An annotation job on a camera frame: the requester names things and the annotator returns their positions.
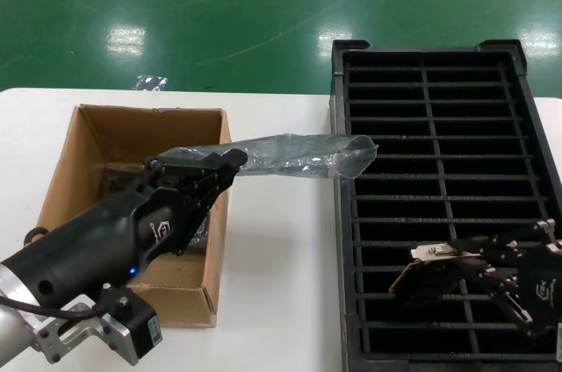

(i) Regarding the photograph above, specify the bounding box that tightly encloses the graphics card with metal bracket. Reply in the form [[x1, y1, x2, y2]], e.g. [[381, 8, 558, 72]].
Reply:
[[388, 243, 484, 304]]

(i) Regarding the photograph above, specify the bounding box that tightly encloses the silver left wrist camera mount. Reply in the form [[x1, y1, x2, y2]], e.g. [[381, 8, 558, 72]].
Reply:
[[30, 283, 159, 367]]

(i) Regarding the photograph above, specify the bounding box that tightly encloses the translucent grey antistatic bag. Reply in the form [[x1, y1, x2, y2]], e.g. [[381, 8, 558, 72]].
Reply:
[[155, 132, 378, 181]]

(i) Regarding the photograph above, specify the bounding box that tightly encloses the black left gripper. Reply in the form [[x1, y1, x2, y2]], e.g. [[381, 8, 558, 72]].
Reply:
[[2, 147, 249, 316]]

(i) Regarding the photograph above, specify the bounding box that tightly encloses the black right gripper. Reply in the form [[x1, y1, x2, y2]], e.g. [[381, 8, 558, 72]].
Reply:
[[448, 218, 562, 339]]

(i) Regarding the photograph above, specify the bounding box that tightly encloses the brown open cardboard box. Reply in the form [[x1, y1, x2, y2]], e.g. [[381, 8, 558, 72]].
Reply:
[[37, 103, 234, 328]]

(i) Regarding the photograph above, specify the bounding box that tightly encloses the silver foil scrap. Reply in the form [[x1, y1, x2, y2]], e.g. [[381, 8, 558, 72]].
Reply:
[[133, 75, 170, 92]]

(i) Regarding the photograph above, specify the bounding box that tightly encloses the black slotted plastic container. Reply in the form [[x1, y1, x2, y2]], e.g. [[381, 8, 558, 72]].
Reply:
[[328, 38, 562, 372]]

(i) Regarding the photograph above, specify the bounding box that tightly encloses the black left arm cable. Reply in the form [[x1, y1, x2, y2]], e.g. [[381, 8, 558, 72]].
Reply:
[[0, 226, 106, 320]]

